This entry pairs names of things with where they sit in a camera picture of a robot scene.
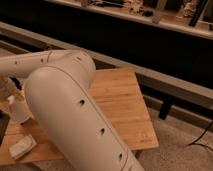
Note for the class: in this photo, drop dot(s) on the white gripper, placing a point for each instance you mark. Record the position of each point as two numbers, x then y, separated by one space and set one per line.
7 88

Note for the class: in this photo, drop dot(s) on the white ceramic cup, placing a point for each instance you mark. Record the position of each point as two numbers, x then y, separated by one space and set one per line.
18 110

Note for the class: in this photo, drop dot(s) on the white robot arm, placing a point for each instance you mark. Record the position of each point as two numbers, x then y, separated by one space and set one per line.
57 93

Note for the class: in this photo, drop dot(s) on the black equipment at left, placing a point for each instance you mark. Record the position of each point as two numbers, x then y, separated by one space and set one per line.
4 121

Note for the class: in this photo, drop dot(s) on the white sponge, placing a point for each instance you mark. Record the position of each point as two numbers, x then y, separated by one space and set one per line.
21 147

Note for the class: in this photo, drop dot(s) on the wooden table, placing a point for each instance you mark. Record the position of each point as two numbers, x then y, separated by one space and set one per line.
117 93

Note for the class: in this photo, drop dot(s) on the long wooden bench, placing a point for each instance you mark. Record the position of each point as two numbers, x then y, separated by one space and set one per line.
172 91

